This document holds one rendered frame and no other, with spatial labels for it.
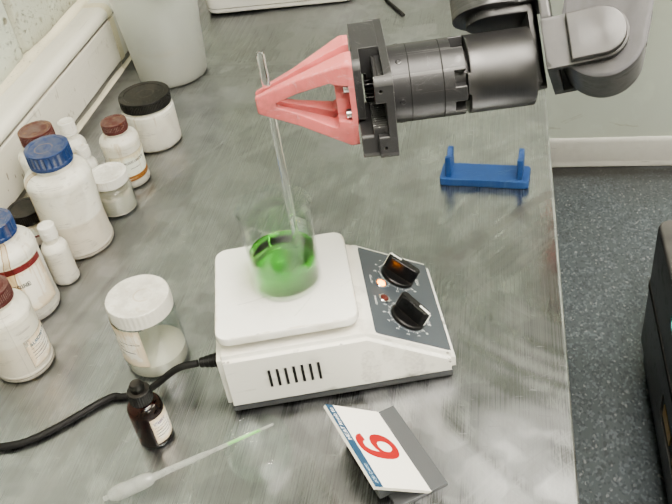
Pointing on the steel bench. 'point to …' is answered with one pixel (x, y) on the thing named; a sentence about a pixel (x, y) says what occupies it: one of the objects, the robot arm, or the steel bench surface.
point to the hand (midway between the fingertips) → (267, 101)
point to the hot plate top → (258, 307)
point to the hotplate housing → (326, 359)
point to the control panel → (383, 321)
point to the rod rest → (485, 173)
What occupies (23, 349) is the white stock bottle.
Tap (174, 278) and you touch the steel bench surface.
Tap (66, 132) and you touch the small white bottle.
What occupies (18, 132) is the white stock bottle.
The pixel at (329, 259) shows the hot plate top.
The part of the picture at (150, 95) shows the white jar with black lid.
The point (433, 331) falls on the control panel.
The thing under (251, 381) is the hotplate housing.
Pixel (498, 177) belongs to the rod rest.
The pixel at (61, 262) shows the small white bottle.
